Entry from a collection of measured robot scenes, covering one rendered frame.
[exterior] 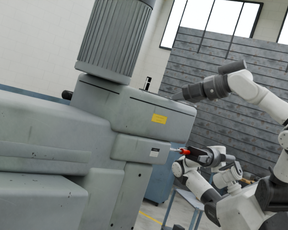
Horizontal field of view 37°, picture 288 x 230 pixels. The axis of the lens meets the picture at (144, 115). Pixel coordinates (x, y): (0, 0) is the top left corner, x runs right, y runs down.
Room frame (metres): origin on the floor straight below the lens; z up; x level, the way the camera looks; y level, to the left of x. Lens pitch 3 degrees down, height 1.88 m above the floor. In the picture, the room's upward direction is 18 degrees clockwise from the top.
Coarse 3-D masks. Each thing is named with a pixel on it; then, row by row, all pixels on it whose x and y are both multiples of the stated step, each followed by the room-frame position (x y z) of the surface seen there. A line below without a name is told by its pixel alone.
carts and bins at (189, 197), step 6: (174, 192) 5.50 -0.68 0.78; (180, 192) 5.36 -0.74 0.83; (186, 192) 5.48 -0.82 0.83; (186, 198) 5.12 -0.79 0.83; (192, 198) 5.24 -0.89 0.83; (192, 204) 4.88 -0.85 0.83; (198, 204) 4.98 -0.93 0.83; (168, 210) 5.50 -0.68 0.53; (198, 210) 4.77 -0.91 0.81; (192, 216) 4.79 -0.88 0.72; (198, 216) 5.64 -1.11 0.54; (192, 222) 4.77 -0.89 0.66; (198, 222) 5.63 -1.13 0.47; (162, 228) 5.50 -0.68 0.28; (168, 228) 5.47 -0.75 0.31; (174, 228) 5.40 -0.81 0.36; (180, 228) 5.33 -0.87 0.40
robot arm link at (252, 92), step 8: (232, 80) 1.46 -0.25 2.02; (240, 80) 1.45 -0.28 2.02; (248, 80) 1.44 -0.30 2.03; (232, 88) 1.47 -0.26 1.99; (240, 88) 1.46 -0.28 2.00; (248, 88) 1.45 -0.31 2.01; (256, 88) 1.44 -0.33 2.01; (264, 88) 1.47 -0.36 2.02; (240, 96) 1.46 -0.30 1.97; (248, 96) 1.45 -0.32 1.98; (256, 96) 1.45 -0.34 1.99; (264, 96) 1.46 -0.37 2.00; (256, 104) 1.48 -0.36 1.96
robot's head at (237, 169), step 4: (228, 164) 1.81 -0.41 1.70; (232, 164) 1.81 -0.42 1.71; (236, 164) 1.79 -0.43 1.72; (220, 168) 1.83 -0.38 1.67; (224, 168) 1.85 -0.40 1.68; (228, 168) 1.85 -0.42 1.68; (232, 168) 1.78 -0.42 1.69; (236, 168) 1.78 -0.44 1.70; (240, 168) 1.80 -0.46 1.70; (236, 172) 1.78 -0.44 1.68; (240, 172) 1.79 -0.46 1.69; (236, 176) 1.77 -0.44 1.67; (240, 176) 1.79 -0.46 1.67
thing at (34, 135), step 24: (0, 96) 1.12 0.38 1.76; (24, 96) 1.33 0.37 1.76; (0, 120) 1.10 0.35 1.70; (24, 120) 1.16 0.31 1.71; (48, 120) 1.22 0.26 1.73; (72, 120) 1.29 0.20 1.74; (96, 120) 1.37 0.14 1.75; (0, 144) 1.11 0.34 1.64; (24, 144) 1.17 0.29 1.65; (48, 144) 1.24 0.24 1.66; (72, 144) 1.31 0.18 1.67; (96, 144) 1.39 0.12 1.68; (0, 168) 1.14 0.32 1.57; (24, 168) 1.19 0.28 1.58; (48, 168) 1.26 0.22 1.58; (72, 168) 1.33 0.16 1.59; (120, 168) 1.51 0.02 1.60
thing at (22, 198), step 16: (0, 176) 1.11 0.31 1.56; (16, 176) 1.16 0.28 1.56; (32, 176) 1.21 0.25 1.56; (48, 176) 1.26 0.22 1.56; (0, 192) 1.01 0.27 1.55; (16, 192) 1.05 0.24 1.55; (32, 192) 1.09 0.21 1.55; (48, 192) 1.13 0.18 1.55; (64, 192) 1.17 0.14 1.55; (80, 192) 1.22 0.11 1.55; (0, 208) 1.02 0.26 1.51; (16, 208) 1.06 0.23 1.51; (32, 208) 1.09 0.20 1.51; (48, 208) 1.14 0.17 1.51; (64, 208) 1.18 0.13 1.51; (80, 208) 1.23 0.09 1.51; (0, 224) 1.03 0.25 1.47; (16, 224) 1.07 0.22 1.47; (32, 224) 1.11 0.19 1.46; (48, 224) 1.15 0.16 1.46; (64, 224) 1.20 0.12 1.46
